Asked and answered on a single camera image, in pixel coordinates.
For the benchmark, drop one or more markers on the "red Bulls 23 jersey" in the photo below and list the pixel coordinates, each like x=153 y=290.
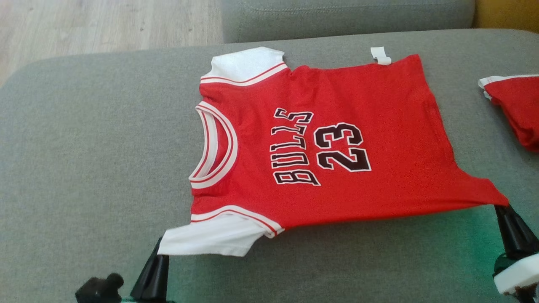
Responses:
x=379 y=105

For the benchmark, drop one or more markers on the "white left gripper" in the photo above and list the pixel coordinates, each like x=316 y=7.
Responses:
x=147 y=301

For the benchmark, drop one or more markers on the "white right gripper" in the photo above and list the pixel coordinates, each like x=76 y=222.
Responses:
x=520 y=273

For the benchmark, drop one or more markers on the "small grey fabric sofa cushion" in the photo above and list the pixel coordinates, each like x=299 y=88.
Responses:
x=337 y=19

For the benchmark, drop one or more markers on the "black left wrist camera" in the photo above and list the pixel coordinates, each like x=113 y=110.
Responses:
x=99 y=289

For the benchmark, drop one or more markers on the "yellow fabric furniture piece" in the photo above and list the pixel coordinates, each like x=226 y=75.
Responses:
x=509 y=12

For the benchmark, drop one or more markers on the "large grey fabric sofa seat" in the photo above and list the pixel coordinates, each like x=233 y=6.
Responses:
x=84 y=147

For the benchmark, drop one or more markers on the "red shorts with white stripes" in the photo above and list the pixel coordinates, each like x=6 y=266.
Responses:
x=522 y=109

